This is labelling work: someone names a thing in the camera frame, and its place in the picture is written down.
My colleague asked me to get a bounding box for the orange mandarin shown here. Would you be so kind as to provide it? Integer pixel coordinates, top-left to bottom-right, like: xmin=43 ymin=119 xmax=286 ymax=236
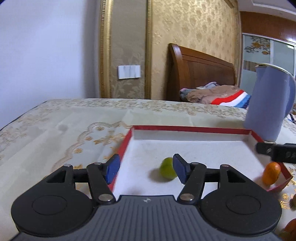
xmin=261 ymin=162 xmax=281 ymax=186
xmin=279 ymin=219 xmax=296 ymax=241

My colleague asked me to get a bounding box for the small green tomato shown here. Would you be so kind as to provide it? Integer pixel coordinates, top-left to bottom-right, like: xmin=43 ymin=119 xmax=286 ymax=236
xmin=159 ymin=157 xmax=177 ymax=180

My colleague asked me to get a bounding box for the blue electric kettle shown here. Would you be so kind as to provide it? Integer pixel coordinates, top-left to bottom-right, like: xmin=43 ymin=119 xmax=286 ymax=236
xmin=244 ymin=63 xmax=295 ymax=142

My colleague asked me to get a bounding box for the cream embroidered tablecloth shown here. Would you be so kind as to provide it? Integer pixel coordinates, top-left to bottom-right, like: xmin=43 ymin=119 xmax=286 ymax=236
xmin=1 ymin=99 xmax=295 ymax=240

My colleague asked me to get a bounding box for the colourful striped bedding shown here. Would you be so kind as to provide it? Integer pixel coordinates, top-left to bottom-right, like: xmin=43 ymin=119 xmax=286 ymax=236
xmin=179 ymin=82 xmax=251 ymax=109

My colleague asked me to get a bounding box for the red shallow cardboard box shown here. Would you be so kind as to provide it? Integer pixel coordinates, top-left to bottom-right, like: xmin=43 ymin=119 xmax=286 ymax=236
xmin=108 ymin=125 xmax=294 ymax=193

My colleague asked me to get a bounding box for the sliding door wardrobe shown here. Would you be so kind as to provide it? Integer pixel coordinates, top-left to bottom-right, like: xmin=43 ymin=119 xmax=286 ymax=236
xmin=239 ymin=11 xmax=295 ymax=95

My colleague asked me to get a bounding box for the wooden bed headboard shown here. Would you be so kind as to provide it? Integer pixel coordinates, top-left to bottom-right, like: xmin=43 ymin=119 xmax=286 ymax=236
xmin=165 ymin=43 xmax=236 ymax=101

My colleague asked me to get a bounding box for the white wall switch panel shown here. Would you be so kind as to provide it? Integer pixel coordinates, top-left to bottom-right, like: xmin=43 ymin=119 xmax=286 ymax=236
xmin=117 ymin=65 xmax=141 ymax=79

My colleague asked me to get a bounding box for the gold wall frame moulding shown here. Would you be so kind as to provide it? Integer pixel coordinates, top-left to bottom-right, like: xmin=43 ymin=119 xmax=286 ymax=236
xmin=95 ymin=1 xmax=152 ymax=99

